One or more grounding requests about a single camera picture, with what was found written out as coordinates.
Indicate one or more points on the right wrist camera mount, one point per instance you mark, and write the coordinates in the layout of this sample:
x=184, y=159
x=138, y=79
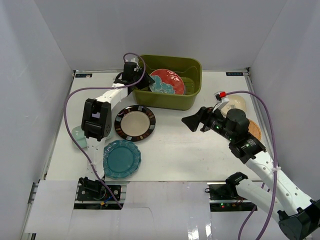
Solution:
x=221, y=100

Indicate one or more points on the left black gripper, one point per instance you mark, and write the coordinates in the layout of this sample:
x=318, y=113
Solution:
x=139, y=80

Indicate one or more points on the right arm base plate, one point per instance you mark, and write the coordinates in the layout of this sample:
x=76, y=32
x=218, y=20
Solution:
x=223, y=199

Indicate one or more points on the teal scalloped plate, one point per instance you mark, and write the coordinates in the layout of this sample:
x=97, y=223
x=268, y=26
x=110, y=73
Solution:
x=121, y=159

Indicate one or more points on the red and teal floral plate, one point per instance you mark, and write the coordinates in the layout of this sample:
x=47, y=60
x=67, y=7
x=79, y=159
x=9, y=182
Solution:
x=167, y=82

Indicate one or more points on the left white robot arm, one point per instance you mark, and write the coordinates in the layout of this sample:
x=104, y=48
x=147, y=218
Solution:
x=97, y=114

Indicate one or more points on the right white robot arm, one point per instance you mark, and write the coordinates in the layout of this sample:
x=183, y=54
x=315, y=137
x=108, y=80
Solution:
x=296, y=213

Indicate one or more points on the black rimmed beige plate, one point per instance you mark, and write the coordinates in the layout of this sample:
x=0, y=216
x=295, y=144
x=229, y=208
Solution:
x=135, y=123

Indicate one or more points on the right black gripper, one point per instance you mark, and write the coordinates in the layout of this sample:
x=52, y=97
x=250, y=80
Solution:
x=193, y=121

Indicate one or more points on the orange woven round plate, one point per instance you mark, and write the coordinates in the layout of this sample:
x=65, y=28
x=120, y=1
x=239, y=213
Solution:
x=255, y=130

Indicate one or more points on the cream square dish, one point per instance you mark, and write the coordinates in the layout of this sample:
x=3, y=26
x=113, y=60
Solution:
x=235, y=102

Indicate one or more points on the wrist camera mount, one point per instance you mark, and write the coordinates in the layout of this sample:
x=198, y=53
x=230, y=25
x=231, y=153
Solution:
x=132, y=60
x=221, y=100

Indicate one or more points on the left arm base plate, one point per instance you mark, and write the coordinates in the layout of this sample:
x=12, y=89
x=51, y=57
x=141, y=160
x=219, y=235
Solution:
x=92, y=190

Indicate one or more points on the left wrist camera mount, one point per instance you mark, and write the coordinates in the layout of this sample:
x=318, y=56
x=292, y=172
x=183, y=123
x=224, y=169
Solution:
x=132, y=60

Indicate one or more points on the mint green square plate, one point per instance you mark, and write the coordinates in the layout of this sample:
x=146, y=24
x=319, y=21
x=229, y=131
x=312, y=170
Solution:
x=79, y=136

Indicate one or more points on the olive green plastic bin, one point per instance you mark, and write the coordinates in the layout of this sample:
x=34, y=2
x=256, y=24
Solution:
x=190, y=71

